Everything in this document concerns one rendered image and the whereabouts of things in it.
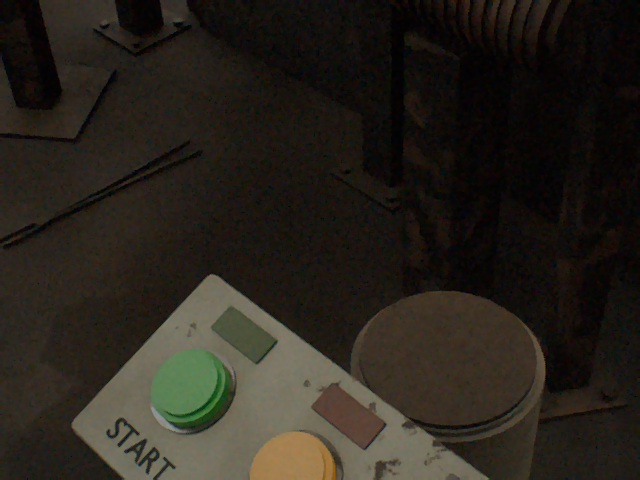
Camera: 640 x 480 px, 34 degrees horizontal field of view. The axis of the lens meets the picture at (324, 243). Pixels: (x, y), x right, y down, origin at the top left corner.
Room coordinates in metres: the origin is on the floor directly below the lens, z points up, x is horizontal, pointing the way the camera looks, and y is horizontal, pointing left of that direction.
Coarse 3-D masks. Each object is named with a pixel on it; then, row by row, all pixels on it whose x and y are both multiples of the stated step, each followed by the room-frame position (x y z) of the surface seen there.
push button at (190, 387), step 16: (192, 352) 0.34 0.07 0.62; (208, 352) 0.35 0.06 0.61; (160, 368) 0.34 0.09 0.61; (176, 368) 0.34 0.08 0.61; (192, 368) 0.34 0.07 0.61; (208, 368) 0.33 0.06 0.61; (224, 368) 0.34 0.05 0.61; (160, 384) 0.33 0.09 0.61; (176, 384) 0.33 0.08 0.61; (192, 384) 0.33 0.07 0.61; (208, 384) 0.33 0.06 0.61; (224, 384) 0.33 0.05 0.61; (160, 400) 0.32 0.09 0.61; (176, 400) 0.32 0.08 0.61; (192, 400) 0.32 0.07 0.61; (208, 400) 0.32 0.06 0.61; (224, 400) 0.32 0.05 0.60; (176, 416) 0.31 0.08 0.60; (192, 416) 0.31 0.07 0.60; (208, 416) 0.31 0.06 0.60
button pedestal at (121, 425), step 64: (192, 320) 0.37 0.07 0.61; (256, 320) 0.36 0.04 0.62; (128, 384) 0.34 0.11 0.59; (256, 384) 0.33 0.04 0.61; (320, 384) 0.32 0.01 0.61; (128, 448) 0.31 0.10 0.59; (192, 448) 0.30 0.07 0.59; (256, 448) 0.30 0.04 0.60; (384, 448) 0.28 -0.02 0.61; (448, 448) 0.28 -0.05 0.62
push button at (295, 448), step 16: (288, 432) 0.29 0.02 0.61; (304, 432) 0.29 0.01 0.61; (272, 448) 0.29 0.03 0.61; (288, 448) 0.28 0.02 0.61; (304, 448) 0.28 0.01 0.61; (320, 448) 0.28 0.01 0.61; (256, 464) 0.28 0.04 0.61; (272, 464) 0.28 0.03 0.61; (288, 464) 0.28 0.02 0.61; (304, 464) 0.28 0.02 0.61; (320, 464) 0.27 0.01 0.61
